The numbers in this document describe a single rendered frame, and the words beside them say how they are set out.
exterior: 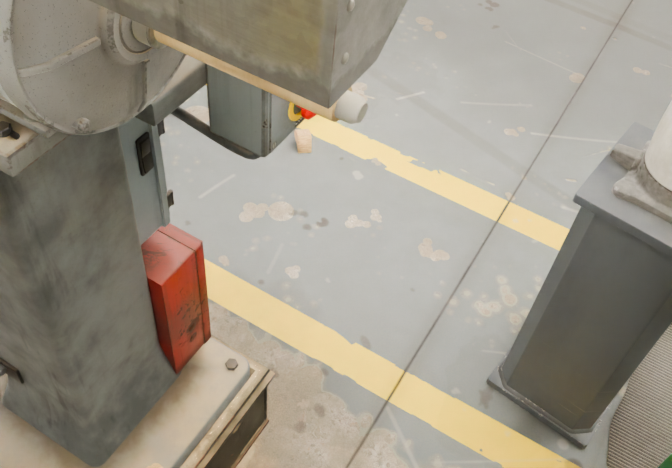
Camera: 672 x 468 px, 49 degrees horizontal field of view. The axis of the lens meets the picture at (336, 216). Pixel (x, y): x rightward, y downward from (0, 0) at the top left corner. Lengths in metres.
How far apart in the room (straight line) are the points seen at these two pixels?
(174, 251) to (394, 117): 1.38
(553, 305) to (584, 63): 1.56
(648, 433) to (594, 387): 0.30
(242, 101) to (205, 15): 0.58
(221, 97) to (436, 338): 1.15
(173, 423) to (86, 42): 0.97
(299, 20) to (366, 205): 1.88
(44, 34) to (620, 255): 1.11
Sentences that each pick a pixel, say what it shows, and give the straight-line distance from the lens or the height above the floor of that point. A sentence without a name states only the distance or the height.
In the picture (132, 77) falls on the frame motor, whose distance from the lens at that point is 0.72.
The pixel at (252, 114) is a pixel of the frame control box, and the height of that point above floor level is 0.99.
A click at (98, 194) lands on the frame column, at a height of 0.88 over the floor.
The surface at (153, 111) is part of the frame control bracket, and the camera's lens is 0.93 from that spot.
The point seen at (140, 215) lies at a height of 0.73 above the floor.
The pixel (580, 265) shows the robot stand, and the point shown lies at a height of 0.53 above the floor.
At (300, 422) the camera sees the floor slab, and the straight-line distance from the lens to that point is 1.81.
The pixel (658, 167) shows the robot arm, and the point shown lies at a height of 0.78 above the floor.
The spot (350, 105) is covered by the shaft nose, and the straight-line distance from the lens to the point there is 0.58.
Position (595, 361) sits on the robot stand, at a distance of 1.69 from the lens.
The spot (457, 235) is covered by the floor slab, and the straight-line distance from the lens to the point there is 2.20.
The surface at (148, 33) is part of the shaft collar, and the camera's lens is 0.66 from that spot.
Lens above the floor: 1.63
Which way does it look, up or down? 48 degrees down
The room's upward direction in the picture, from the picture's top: 7 degrees clockwise
